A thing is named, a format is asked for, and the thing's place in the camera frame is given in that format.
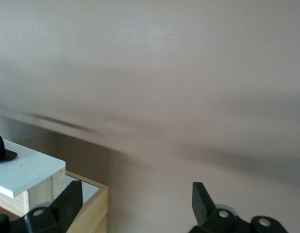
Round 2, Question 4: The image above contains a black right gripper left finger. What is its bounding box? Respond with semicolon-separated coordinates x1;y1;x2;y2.
23;180;83;233

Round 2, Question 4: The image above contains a white drawer with black handle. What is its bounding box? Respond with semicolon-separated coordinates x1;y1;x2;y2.
0;139;67;218

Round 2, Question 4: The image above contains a light wooden drawer cabinet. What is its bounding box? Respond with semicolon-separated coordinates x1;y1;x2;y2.
52;169;109;233

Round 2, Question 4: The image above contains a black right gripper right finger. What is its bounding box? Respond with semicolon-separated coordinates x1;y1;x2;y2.
188;182;253;233

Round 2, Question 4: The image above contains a white drawer without handle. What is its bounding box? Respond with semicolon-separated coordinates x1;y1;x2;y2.
65;174;102;212

